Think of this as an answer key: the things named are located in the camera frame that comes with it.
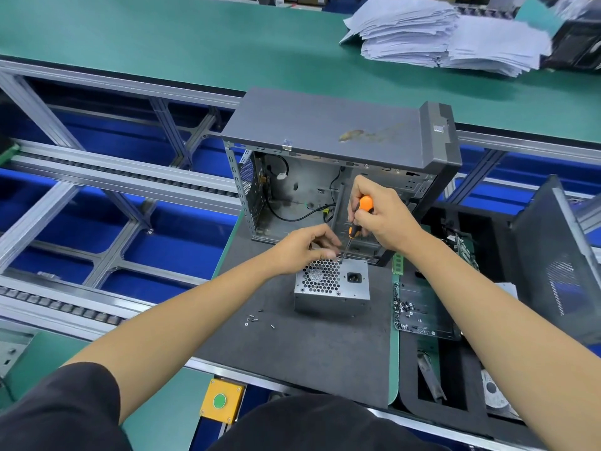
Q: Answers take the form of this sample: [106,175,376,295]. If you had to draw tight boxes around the small pile of screws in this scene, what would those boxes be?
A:
[243,311,279,331]

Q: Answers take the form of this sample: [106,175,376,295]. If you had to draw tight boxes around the yellow box with green button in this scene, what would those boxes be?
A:
[198,375,248,427]

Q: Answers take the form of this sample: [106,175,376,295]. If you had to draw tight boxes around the black cardboard box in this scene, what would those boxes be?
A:
[543,18,601,74]

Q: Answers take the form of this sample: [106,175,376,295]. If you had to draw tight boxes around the dark grey foam mat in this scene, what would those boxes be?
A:
[192,214,402,410]

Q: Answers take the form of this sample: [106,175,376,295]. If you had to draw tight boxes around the silver hard drive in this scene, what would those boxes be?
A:
[480,368,523,420]

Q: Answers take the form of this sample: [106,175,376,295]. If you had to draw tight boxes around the clear plastic tray with screws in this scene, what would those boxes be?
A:
[393,276,462,340]

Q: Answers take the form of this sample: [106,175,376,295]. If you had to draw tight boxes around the person's right hand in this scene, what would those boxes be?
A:
[346,174,424,256]

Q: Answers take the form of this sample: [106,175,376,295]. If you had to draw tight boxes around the orange-handled screwdriver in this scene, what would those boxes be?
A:
[346,193,376,239]

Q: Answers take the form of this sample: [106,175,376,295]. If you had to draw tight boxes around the person's left forearm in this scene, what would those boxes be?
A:
[64,253,287,423]

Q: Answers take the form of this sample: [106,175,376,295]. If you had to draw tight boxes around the black foam tray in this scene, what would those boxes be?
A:
[389,200,601,449]

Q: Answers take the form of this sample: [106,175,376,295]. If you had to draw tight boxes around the grey computer tower case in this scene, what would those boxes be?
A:
[220,86,464,267]

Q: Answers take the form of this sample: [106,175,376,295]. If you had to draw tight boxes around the person's left hand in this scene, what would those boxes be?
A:
[267,222,345,279]

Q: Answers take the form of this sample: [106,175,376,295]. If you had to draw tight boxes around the silver optical drive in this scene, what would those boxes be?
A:
[492,281,520,303]

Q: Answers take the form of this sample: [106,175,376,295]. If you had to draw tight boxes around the dark grey case side panel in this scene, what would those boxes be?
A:
[509,174,601,346]

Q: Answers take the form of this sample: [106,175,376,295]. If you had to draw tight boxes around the person's black shirt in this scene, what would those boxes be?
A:
[0,361,135,451]

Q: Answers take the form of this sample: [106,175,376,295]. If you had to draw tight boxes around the stack of white papers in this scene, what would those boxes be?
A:
[339,0,556,80]

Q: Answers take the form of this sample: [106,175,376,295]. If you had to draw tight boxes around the person's black trousers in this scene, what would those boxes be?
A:
[207,392,452,451]

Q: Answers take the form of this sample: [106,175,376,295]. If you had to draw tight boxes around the person's right forearm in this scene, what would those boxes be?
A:
[399,234,601,451]

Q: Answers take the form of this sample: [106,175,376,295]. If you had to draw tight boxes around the aluminium conveyor frame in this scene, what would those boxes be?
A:
[0,56,601,451]

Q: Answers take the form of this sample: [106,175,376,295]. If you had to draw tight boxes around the green motherboard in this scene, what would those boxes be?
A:
[391,230,481,343]

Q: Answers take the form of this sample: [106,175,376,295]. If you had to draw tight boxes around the silver power supply unit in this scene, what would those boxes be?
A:
[293,255,373,318]

